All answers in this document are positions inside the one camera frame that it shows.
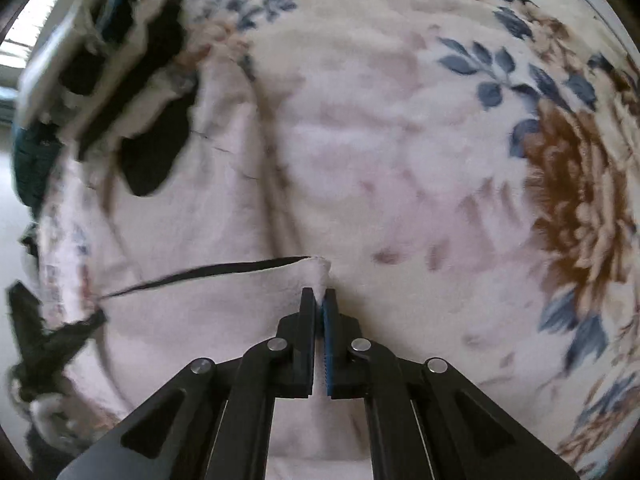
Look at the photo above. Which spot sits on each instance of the beige garment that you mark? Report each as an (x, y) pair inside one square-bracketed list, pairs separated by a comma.
[(201, 218)]

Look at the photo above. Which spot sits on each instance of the black and white clothes pile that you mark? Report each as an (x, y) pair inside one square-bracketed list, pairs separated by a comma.
[(116, 80)]

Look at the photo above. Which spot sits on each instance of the floral fleece bed blanket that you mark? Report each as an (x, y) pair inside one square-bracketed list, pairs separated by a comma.
[(506, 178)]

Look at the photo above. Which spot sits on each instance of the teal plush blanket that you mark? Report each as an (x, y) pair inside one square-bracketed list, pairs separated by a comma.
[(34, 153)]

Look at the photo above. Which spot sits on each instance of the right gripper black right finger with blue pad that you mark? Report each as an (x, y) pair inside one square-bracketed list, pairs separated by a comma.
[(426, 420)]

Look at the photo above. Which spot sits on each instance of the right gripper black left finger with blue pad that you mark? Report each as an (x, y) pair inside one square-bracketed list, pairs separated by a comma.
[(211, 420)]

